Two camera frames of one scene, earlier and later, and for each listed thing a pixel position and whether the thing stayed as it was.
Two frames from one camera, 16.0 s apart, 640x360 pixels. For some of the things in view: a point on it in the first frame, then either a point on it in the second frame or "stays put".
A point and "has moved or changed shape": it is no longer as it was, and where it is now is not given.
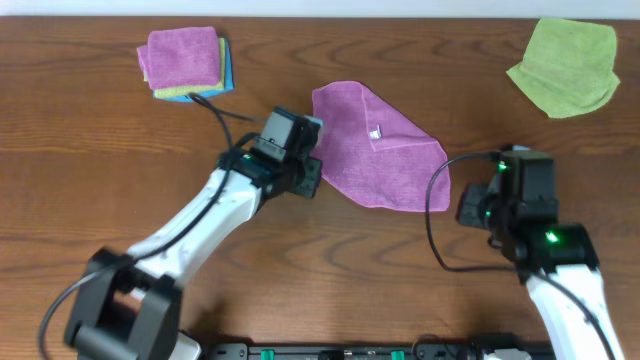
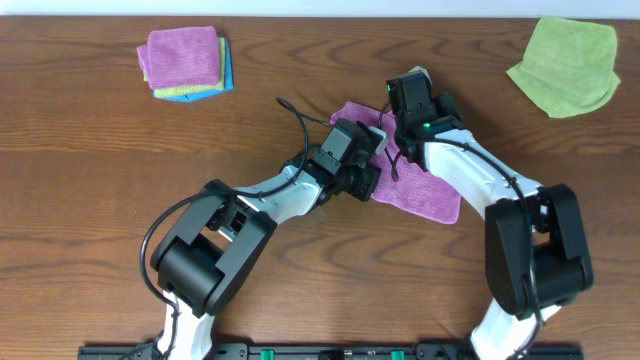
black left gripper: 312,167 -> 369,180
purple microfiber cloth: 376,154 has moved or changed shape
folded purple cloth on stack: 181,58 stays put
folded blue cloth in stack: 229,81 stays put
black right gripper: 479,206 -> 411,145
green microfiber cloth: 569,66 stays put
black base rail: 371,351 stays put
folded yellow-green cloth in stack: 186,91 stays put
